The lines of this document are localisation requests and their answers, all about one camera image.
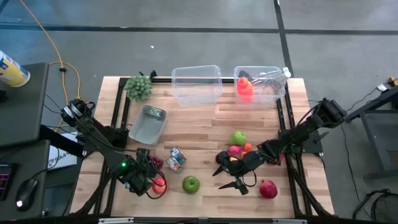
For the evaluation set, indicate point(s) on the orange sports bottle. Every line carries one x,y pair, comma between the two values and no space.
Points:
245,90

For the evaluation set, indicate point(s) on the black backlit keyboard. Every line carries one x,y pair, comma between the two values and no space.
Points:
4,183

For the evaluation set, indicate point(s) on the black mesh basket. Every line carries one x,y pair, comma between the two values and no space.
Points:
387,208

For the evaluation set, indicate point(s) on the green apple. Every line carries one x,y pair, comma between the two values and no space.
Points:
190,184

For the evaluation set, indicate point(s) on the small white tag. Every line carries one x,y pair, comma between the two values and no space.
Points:
382,87

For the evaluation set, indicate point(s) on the dark grey desk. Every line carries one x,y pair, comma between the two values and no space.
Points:
21,109

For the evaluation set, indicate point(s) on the green-topped tin can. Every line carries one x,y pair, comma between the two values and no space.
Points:
154,113

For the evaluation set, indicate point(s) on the pinkish red pomegranate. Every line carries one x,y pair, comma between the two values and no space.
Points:
281,158

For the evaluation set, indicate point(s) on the yellow wipes canister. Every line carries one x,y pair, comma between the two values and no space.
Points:
12,73

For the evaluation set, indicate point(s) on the clear plastic container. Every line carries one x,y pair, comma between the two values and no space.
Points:
270,96
196,90

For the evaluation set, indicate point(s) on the black metal table frame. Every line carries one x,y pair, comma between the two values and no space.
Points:
116,99

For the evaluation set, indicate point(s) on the dark red grape bunch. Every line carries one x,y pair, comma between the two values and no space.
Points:
157,161

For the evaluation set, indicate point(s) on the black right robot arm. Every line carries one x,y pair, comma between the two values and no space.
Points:
304,130

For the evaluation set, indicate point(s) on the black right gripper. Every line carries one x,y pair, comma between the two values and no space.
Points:
248,163

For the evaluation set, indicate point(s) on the green pear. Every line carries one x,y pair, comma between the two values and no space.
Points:
237,138

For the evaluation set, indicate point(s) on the green artificial plant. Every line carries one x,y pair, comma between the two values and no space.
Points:
138,88

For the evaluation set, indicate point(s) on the dark red pomegranate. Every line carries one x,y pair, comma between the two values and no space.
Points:
268,188

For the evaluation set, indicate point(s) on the black metal stand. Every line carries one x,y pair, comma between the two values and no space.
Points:
373,104

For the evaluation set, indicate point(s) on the red apple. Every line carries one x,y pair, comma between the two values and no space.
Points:
159,187

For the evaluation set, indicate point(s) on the grey plastic bin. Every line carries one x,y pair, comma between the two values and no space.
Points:
146,127

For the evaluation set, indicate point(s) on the small yellow object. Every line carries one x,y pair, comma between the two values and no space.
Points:
393,81

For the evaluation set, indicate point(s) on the white printed box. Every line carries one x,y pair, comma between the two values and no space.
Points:
62,155

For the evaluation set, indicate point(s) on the yellow banana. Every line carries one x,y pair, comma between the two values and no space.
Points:
233,159

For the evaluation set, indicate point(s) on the black computer mouse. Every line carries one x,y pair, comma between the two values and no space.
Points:
26,194

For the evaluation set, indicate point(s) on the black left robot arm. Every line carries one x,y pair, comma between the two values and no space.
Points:
99,140

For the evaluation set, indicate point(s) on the orange tangerine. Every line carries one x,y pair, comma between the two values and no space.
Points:
242,153
247,147

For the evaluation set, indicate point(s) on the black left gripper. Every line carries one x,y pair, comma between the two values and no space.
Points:
141,180

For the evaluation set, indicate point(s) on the pink dragon fruit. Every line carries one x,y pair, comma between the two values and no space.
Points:
234,150

